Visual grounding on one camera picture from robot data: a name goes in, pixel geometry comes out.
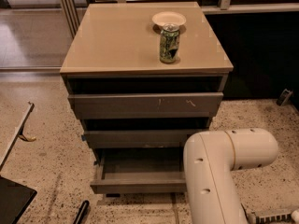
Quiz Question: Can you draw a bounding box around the grey bottom drawer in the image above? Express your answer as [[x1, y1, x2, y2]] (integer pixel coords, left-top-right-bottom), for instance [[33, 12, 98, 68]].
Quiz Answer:
[[90, 147, 186, 194]]

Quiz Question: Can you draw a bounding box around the grey drawer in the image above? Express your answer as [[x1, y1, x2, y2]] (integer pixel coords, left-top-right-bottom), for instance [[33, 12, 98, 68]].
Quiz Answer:
[[84, 129, 202, 149], [90, 147, 186, 194], [68, 92, 223, 119]]

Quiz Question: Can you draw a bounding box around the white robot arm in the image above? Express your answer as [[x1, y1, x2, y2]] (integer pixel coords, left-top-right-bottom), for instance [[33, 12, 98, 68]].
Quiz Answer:
[[183, 128, 278, 224]]

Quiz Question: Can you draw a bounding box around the grey top drawer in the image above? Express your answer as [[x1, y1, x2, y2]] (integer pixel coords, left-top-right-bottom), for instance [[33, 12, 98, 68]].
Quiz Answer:
[[68, 92, 223, 119]]

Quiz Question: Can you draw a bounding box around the grey three-drawer cabinet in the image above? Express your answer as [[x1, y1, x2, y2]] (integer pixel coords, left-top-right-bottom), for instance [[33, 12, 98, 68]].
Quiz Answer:
[[59, 1, 235, 161]]

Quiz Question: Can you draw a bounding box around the grey middle drawer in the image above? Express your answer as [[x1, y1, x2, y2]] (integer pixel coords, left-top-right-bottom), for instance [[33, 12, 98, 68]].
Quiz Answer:
[[84, 129, 202, 149]]

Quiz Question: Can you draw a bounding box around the green soda can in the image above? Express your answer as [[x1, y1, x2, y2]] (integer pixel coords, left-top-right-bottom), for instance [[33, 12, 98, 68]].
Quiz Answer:
[[160, 23, 180, 63]]

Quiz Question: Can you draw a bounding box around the white paper bowl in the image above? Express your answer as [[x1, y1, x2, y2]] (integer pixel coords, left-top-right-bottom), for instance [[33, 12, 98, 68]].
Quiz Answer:
[[152, 11, 186, 27]]

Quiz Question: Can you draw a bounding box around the black panel corner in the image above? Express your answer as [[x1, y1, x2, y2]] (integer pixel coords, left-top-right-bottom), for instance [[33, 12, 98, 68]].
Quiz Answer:
[[0, 176, 37, 224]]

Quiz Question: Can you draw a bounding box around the black curved handle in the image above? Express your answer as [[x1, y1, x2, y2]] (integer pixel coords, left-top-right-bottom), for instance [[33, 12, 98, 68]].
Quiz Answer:
[[73, 200, 90, 224]]

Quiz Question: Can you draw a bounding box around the small grey floor bracket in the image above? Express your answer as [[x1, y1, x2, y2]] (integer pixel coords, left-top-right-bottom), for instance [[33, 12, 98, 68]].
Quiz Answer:
[[276, 89, 292, 106]]

